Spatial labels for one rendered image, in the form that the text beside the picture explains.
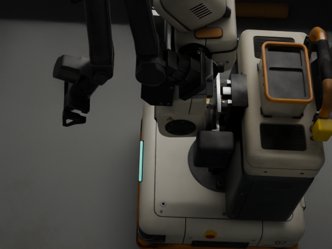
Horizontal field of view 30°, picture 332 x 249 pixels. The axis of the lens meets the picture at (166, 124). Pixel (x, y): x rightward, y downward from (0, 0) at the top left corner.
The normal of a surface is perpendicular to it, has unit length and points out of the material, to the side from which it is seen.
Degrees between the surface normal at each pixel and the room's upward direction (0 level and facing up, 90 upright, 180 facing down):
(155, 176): 0
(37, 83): 0
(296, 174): 90
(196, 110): 90
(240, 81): 0
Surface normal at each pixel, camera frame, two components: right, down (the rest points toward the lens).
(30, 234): 0.07, -0.51
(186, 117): -0.01, 0.86
